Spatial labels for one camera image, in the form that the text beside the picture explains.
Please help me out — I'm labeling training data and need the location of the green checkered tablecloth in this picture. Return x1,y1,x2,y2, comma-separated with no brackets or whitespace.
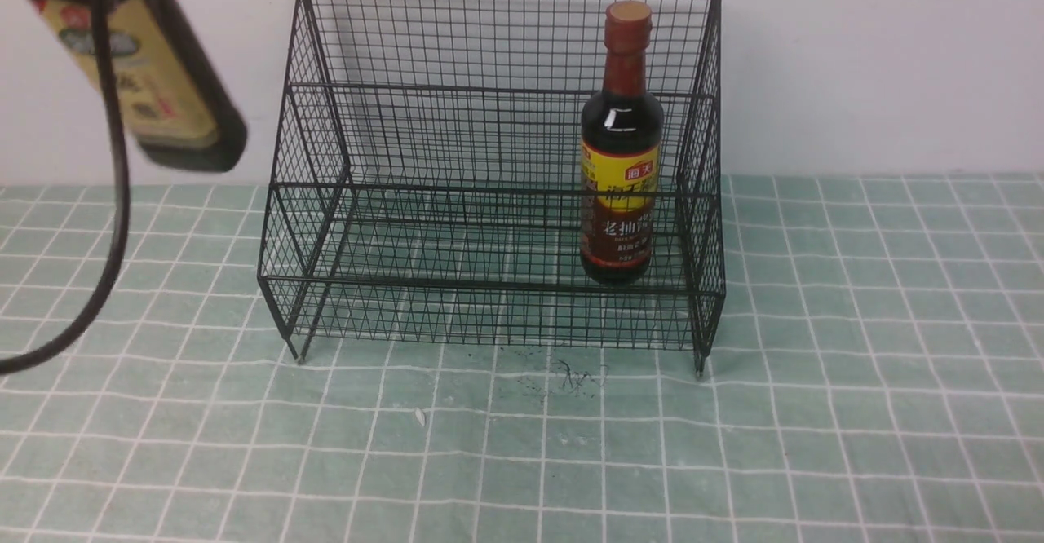
2,173,1042,542

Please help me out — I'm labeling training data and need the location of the dark soy sauce bottle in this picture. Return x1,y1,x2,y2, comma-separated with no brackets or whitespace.
579,0,664,286

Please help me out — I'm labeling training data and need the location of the black wire mesh shelf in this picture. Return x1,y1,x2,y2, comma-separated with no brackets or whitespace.
258,0,726,375

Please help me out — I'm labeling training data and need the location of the vinegar bottle gold cap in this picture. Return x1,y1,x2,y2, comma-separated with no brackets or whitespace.
31,0,250,173

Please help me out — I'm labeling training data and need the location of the black cable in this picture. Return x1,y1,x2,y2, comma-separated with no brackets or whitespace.
0,0,132,376

